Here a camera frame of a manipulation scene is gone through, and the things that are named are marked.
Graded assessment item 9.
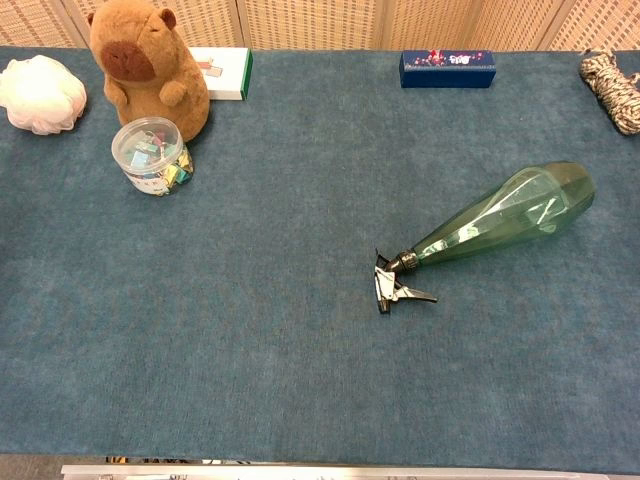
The green plastic spray bottle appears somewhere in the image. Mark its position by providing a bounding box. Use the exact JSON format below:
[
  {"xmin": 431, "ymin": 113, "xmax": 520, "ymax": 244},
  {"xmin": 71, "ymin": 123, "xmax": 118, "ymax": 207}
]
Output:
[{"xmin": 373, "ymin": 160, "xmax": 598, "ymax": 315}]

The blue felt table cloth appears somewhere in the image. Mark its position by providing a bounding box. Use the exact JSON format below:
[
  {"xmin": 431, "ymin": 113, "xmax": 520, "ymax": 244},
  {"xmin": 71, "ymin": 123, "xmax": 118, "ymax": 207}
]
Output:
[{"xmin": 0, "ymin": 45, "xmax": 640, "ymax": 475}]

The clear jar of binder clips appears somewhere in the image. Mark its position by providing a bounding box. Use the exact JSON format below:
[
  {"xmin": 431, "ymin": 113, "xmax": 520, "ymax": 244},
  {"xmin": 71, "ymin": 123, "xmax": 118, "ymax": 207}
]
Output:
[{"xmin": 110, "ymin": 116, "xmax": 195, "ymax": 197}]

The white box with green edge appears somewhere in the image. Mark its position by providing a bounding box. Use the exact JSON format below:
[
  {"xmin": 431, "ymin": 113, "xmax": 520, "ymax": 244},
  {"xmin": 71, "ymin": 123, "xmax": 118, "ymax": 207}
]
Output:
[{"xmin": 188, "ymin": 46, "xmax": 254, "ymax": 102}]

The dark blue printed box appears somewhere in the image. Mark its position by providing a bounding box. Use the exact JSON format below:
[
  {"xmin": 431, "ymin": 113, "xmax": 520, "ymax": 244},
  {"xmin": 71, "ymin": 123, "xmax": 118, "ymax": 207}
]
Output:
[{"xmin": 399, "ymin": 49, "xmax": 497, "ymax": 90}]

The woven rattan folding screen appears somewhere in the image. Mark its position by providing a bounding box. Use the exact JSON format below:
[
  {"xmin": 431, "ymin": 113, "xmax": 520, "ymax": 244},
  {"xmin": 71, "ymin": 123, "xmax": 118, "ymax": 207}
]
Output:
[{"xmin": 0, "ymin": 0, "xmax": 640, "ymax": 53}]

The brown capybara plush toy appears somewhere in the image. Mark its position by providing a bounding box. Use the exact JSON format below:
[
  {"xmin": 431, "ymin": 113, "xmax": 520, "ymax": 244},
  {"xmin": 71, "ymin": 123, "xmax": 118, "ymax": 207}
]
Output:
[{"xmin": 87, "ymin": 0, "xmax": 211, "ymax": 142}]

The white mesh bath sponge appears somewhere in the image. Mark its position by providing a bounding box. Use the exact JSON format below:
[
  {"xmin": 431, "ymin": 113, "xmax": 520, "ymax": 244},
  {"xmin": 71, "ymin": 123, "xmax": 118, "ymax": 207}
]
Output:
[{"xmin": 0, "ymin": 54, "xmax": 88, "ymax": 135}]

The silver metal frame rail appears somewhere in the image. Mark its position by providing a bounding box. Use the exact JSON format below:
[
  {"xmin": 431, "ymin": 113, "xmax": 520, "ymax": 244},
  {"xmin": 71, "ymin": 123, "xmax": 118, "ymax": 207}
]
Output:
[{"xmin": 60, "ymin": 463, "xmax": 587, "ymax": 480}]

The beige black braided rope bundle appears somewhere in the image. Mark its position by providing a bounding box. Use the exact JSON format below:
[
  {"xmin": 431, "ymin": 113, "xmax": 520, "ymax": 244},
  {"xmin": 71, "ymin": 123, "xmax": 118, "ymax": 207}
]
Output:
[{"xmin": 579, "ymin": 48, "xmax": 640, "ymax": 136}]

